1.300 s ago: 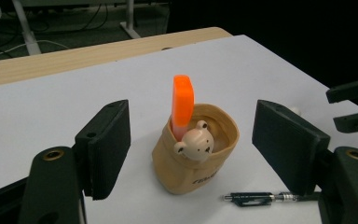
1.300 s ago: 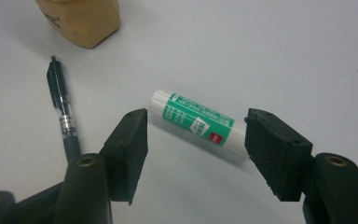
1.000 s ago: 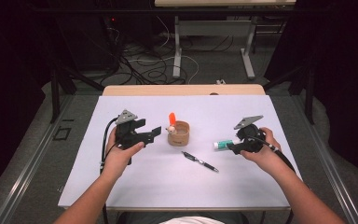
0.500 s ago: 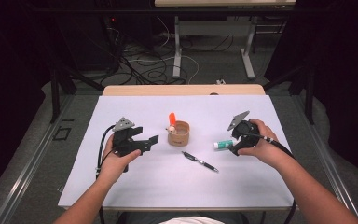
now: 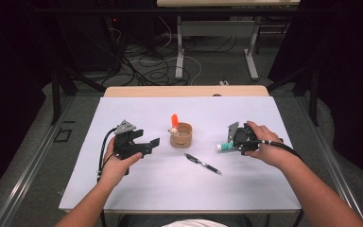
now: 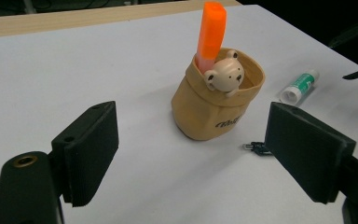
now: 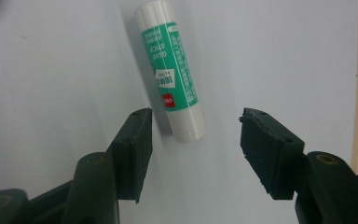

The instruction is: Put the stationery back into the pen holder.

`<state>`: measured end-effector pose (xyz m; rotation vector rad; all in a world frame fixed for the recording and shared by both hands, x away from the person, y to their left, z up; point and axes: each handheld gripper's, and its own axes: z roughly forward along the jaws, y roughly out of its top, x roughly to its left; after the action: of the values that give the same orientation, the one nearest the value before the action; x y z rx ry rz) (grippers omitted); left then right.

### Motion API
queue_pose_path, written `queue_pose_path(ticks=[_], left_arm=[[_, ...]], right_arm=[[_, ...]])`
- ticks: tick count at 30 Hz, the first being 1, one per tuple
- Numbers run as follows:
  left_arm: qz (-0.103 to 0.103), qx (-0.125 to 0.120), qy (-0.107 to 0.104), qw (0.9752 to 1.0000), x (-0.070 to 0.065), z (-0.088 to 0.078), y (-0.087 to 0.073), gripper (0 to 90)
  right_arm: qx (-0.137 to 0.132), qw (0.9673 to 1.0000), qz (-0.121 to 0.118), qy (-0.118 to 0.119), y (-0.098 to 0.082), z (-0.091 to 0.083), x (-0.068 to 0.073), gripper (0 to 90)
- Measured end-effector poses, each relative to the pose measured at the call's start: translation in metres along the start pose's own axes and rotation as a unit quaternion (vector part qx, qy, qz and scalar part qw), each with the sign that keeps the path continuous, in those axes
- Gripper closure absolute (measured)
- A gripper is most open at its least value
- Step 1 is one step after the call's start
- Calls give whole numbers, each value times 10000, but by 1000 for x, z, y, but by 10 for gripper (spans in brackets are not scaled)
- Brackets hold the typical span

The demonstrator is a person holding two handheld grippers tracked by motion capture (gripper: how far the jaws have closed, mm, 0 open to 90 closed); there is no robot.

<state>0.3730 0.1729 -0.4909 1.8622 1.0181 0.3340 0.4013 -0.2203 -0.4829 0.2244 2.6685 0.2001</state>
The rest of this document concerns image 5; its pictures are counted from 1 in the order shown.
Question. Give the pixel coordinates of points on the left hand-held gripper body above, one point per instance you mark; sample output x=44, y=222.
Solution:
x=124, y=145

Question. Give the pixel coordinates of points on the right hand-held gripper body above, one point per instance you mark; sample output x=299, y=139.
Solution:
x=242, y=135

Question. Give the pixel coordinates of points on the white green glue stick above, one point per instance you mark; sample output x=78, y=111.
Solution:
x=225, y=146

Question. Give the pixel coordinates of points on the orange highlighter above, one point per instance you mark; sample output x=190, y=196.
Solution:
x=174, y=120

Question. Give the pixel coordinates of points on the black pen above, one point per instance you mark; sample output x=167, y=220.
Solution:
x=201, y=163

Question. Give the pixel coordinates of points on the person's right hand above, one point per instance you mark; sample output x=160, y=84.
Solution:
x=271, y=151

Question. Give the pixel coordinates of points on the person's left hand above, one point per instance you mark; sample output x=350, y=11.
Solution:
x=116, y=171

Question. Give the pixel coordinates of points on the wooden table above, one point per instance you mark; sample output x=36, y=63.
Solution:
x=170, y=91

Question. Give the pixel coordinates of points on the white plug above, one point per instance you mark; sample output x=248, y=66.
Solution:
x=223, y=83

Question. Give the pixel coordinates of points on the person's dark pants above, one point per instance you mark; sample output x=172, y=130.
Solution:
x=138, y=221

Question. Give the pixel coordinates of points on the black metal stand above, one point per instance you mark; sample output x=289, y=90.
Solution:
x=55, y=97
x=313, y=97

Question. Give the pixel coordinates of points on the person's white shirt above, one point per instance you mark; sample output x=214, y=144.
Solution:
x=195, y=223

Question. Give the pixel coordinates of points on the dark equipment cabinet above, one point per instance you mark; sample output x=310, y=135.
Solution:
x=88, y=44

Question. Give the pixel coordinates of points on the white desk with metal legs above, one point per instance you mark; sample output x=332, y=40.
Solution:
x=217, y=28

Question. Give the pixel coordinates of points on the dark curtain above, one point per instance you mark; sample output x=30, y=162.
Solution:
x=349, y=78
x=9, y=78

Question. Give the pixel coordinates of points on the black crossbar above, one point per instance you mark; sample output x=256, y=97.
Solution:
x=107, y=10

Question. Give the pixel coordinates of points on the metal floor rail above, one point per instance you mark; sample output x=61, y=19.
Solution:
x=331, y=170
x=28, y=170

